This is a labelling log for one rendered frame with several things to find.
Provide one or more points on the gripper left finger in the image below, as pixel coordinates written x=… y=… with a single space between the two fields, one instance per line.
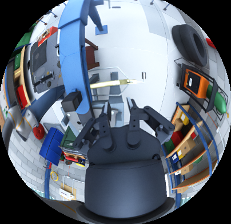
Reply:
x=105 y=126

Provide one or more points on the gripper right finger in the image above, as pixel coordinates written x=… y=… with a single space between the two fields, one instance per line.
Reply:
x=134 y=126

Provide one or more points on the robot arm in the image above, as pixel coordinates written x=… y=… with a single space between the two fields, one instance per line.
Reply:
x=11 y=118

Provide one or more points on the grey steel stand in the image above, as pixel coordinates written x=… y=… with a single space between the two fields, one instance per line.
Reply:
x=117 y=101

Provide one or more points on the green vented box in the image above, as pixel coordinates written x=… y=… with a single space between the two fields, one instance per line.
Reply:
x=67 y=137

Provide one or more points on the brass yellow rod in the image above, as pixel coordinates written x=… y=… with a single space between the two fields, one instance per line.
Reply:
x=104 y=84

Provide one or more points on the red shelf bin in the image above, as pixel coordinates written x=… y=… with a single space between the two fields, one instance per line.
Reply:
x=177 y=137

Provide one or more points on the red and yellow trolley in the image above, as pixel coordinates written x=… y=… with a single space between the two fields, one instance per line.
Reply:
x=71 y=157

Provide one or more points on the blue shelf bin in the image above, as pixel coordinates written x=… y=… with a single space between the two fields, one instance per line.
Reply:
x=174 y=158

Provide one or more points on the yellow bin with white label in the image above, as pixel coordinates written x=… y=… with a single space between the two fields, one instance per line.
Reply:
x=185 y=119

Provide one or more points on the blue ribbed tank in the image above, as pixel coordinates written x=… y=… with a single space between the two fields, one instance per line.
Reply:
x=51 y=145

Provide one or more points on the blue wooden shelf unit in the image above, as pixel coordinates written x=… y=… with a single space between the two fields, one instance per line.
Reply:
x=192 y=129

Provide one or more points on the red round disc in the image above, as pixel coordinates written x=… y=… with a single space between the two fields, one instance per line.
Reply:
x=39 y=131

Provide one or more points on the brown notice board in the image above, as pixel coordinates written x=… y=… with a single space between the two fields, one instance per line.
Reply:
x=65 y=193

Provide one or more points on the green cylinder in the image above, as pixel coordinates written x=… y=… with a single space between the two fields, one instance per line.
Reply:
x=219 y=101

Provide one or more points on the dark grey tray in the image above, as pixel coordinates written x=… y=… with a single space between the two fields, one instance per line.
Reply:
x=52 y=55

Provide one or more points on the red storage bin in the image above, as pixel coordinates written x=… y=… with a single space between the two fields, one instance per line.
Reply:
x=20 y=93

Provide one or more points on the black loose tyre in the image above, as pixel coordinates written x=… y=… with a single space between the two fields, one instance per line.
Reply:
x=187 y=40

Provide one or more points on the plain cardboard box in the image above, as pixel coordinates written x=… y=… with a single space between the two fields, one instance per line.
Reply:
x=18 y=74

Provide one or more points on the green toolbox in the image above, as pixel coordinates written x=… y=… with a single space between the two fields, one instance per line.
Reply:
x=17 y=61

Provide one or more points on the cardboard box of parts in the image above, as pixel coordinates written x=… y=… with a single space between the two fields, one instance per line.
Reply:
x=45 y=33

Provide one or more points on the small red box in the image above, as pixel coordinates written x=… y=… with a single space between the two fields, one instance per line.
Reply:
x=210 y=43

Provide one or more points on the green vented cabinet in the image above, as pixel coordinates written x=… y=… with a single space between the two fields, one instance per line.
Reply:
x=24 y=39

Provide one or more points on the grey jack crank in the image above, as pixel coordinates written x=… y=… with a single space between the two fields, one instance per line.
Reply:
x=109 y=3

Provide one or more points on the orange machine in black frame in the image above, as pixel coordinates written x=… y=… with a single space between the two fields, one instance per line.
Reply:
x=200 y=84

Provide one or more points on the blue post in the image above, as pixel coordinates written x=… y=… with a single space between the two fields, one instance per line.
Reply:
x=46 y=183

